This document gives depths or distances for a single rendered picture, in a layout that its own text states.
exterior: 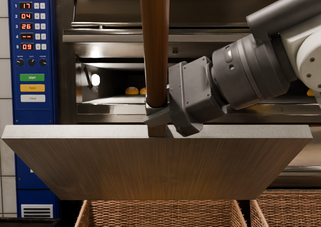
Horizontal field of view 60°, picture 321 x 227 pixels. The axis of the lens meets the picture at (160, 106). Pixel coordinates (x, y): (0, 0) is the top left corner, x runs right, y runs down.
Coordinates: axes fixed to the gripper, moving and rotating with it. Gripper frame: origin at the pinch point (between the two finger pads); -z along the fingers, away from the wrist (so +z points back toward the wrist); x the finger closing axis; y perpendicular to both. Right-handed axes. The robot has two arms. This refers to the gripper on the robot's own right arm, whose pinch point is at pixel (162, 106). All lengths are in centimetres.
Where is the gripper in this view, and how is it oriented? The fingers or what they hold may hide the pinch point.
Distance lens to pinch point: 44.1
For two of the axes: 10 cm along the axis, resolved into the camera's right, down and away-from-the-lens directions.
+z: 8.2, -3.3, -4.7
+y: 5.7, 4.7, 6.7
